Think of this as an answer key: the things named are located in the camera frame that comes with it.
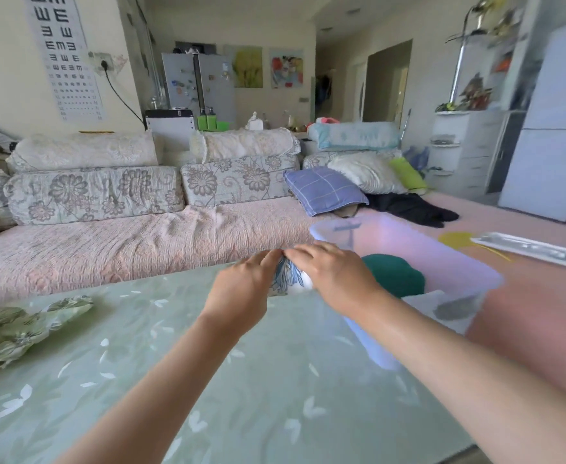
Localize person's left hand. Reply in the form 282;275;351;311
201;248;284;340

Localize person's right hand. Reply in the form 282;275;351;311
283;242;391;319

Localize white cloth with blue flowers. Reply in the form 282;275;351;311
267;255;315;298

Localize person's right forearm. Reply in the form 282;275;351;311
346;291;566;464

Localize person's left forearm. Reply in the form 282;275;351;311
55;311;260;464

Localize blue checked pillow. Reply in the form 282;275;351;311
283;167;370;217

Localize short floral sofa back cushion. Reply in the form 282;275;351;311
181;153;302;208

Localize dark green cloth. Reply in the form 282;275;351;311
362;253;427;299

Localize floral cushion under bolster pillow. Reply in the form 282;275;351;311
302;149;403;171

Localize white patterned pillow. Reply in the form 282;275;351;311
327;153;410;195

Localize short cream bolster cushion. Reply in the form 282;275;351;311
189;127;302;164

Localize black garment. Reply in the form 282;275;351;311
363;192;460;228

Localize light blue floral bolster pillow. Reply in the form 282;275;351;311
308;121;402;151

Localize lime green pillow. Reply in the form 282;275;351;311
390;157;429;194

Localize sofa with pink quilted cover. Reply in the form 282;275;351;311
0;188;566;402

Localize green bottles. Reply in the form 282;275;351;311
196;107;230;132

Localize translucent plastic storage bin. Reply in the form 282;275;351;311
309;212;506;373

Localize blue-purple cloth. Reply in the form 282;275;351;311
403;145;432;170

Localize yellow flat object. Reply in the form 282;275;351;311
438;231;512;262

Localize white and grey cloth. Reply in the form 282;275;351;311
401;290;488;335

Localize white box with black top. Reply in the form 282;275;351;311
144;109;197;152

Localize hanging clothes in hallway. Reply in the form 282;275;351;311
314;74;333;106

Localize grey refrigerator with magnets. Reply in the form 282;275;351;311
161;52;237;131

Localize long floral sofa back cushion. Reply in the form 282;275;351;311
3;165;186;226

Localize colourful abstract painting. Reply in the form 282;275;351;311
269;48;305;89

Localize white drawer cabinet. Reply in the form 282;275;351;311
427;110;507;202

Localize yellow-green flower painting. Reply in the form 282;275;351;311
224;45;263;89

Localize green leaf-print table cover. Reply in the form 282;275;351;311
0;263;474;464

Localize long cream bolster cushion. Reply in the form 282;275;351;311
6;130;161;173

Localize white flat lid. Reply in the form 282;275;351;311
470;231;566;274

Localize toy figures on cabinet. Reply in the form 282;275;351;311
435;72;495;113

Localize silver metal stand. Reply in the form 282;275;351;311
446;4;489;108

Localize crumpled green floral cloth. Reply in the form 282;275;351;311
0;295;94;373

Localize white refrigerator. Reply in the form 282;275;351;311
498;18;566;224

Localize white display shelf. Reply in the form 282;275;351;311
483;0;546;112

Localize black power cable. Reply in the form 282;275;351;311
102;63;147;131

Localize white wall socket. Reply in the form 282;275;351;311
88;51;119;74

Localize eye test wall chart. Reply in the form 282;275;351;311
23;0;104;123

